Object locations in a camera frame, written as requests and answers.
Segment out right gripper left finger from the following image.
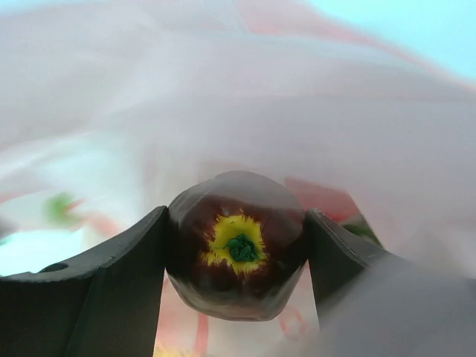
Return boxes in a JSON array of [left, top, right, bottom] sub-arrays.
[[1, 207, 167, 356]]

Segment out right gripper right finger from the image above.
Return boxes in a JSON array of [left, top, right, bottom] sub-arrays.
[[305, 209, 407, 329]]

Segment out red fake fruit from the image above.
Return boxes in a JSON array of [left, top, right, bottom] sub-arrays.
[[166, 171, 309, 321]]

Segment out pink plastic bag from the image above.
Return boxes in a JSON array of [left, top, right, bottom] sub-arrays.
[[1, 1, 475, 356]]

